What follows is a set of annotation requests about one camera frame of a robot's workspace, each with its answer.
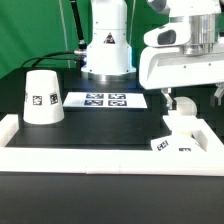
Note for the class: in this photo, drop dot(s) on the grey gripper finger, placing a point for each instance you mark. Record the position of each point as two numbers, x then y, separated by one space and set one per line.
171 103
216 98

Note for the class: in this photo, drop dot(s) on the white lamp base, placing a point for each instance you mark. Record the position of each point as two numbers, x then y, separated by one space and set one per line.
181 137

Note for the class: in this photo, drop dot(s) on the white marker sheet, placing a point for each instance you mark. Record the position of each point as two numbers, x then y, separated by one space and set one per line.
105 100

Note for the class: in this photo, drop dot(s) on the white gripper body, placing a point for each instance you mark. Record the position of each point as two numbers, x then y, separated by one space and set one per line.
182 54

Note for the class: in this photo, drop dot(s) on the white U-shaped frame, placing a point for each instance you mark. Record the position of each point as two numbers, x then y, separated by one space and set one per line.
207 162

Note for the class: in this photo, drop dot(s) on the white conical lamp shade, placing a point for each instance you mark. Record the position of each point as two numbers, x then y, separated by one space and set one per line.
42 103

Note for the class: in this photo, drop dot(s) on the white lamp bulb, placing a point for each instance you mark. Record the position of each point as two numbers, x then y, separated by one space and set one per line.
185 106

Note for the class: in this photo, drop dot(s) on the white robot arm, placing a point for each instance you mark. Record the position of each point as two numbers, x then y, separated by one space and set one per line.
109 56

